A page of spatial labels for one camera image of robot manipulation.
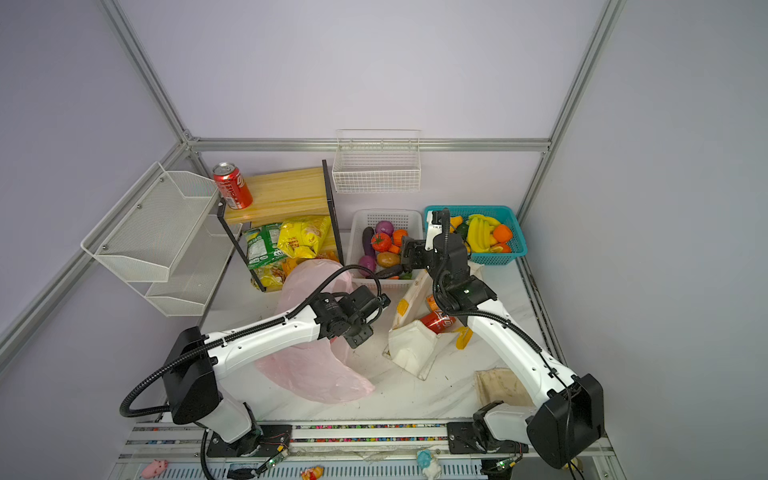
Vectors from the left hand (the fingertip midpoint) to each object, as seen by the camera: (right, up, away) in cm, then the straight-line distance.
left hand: (356, 326), depth 81 cm
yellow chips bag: (-15, +25, +6) cm, 30 cm away
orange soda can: (+23, +5, +12) cm, 26 cm away
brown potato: (+8, +19, +23) cm, 31 cm away
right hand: (+15, +25, -6) cm, 30 cm away
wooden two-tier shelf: (-19, +38, +3) cm, 42 cm away
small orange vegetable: (+12, +28, +33) cm, 44 cm away
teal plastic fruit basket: (+53, +36, +35) cm, 73 cm away
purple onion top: (+7, +31, +33) cm, 46 cm away
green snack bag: (-30, +23, +8) cm, 38 cm away
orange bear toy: (-8, -31, -13) cm, 35 cm away
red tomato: (+6, +25, +26) cm, 36 cm away
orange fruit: (+51, +28, +28) cm, 65 cm away
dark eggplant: (0, +29, +34) cm, 44 cm away
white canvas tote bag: (+14, -4, -2) cm, 15 cm away
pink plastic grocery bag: (-7, -8, -11) cm, 16 cm away
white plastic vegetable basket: (+13, +34, +34) cm, 50 cm away
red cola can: (+24, 0, +7) cm, 25 cm away
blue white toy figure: (+18, -29, -14) cm, 37 cm away
